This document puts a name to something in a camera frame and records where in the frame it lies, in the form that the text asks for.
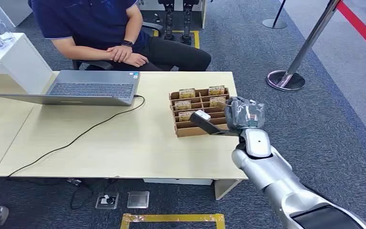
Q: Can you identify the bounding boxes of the gold patterned card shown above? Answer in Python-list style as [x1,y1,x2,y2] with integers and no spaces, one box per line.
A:
[209,96,227,108]
[208,85,226,96]
[179,88,196,100]
[173,100,193,111]
[178,111,195,123]

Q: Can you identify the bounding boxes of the black office chair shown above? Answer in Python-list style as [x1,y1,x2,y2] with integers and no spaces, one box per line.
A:
[71,21,175,72]

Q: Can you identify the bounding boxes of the red barrier belt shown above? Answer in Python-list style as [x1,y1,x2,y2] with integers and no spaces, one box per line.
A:
[335,0,366,61]

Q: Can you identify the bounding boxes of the person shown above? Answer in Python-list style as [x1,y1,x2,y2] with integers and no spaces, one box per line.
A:
[28,0,213,72]

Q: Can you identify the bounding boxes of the grey open laptop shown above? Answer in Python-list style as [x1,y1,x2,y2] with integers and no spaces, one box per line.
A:
[0,70,142,107]

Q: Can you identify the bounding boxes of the person's left hand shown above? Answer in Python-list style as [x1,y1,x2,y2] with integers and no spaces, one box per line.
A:
[106,45,134,63]

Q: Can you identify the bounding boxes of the black floor cable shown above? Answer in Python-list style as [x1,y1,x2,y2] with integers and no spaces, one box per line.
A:
[65,177,119,210]

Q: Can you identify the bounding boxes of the black laptop cable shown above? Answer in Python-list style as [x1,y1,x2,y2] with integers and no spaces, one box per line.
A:
[7,94,146,178]

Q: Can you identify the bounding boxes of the light wooden desk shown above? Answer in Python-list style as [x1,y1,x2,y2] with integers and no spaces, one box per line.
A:
[0,71,59,177]
[0,71,249,201]

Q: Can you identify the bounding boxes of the white stand platform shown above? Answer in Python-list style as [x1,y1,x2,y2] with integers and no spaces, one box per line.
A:
[138,0,208,30]

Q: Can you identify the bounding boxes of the chrome stanchion post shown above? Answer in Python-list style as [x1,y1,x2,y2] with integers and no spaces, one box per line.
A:
[266,0,342,93]

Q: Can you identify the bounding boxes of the closed metal floor socket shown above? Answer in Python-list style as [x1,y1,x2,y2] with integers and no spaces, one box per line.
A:
[126,190,150,209]

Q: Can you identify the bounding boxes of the dark stanchion post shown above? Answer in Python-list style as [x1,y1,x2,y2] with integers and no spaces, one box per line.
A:
[261,0,288,30]

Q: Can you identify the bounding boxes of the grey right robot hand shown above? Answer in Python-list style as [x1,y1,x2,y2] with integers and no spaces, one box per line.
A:
[224,96,266,131]

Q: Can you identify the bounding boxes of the person's right hand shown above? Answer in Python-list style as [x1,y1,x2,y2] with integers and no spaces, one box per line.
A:
[124,52,149,68]

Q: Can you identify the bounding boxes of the cardboard card holder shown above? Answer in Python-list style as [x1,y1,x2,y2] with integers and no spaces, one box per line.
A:
[169,85,234,138]

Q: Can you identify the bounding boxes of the person's hand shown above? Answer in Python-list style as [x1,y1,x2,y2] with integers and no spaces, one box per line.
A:
[106,45,134,63]
[124,52,149,68]

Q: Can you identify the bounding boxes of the floor socket with plug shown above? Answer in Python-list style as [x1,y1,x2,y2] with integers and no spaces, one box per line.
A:
[95,192,120,210]

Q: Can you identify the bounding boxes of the black robot legs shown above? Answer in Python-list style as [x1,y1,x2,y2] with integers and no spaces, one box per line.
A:
[157,0,200,46]

